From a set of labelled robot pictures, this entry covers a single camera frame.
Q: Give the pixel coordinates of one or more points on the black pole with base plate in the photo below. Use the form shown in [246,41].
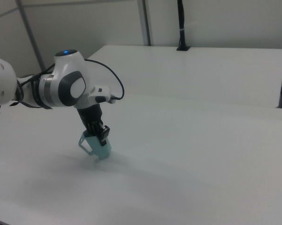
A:
[182,25]

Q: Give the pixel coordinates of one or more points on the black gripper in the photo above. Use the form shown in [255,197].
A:
[90,117]

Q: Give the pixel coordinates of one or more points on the grey metal frame post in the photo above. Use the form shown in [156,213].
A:
[31,37]
[146,21]

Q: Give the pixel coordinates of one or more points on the white table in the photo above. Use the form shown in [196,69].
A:
[201,72]

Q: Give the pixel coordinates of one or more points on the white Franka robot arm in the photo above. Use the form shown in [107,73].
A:
[61,86]

